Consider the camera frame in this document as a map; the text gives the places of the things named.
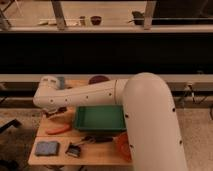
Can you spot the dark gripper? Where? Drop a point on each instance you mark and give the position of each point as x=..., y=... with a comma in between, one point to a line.
x=48, y=114

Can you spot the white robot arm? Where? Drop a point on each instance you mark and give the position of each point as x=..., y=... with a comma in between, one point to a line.
x=150, y=115

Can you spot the green plastic tray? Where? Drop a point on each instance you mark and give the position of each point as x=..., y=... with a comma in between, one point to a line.
x=99, y=118

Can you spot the blue cup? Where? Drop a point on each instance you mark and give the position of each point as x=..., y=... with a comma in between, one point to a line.
x=61, y=82

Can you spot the purple plate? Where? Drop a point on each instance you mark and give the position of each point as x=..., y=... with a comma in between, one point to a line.
x=98, y=79

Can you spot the orange bowl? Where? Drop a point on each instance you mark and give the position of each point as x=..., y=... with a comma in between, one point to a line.
x=122, y=146

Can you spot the small background cup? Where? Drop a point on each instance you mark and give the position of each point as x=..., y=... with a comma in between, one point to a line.
x=82, y=20

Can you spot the dark red background bowl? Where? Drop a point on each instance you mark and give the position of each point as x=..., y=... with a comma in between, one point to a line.
x=96, y=20

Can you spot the dark background object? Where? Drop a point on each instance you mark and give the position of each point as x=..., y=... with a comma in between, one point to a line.
x=138, y=17

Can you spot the black handled brush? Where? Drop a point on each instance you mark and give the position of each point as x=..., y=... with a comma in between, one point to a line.
x=74, y=149

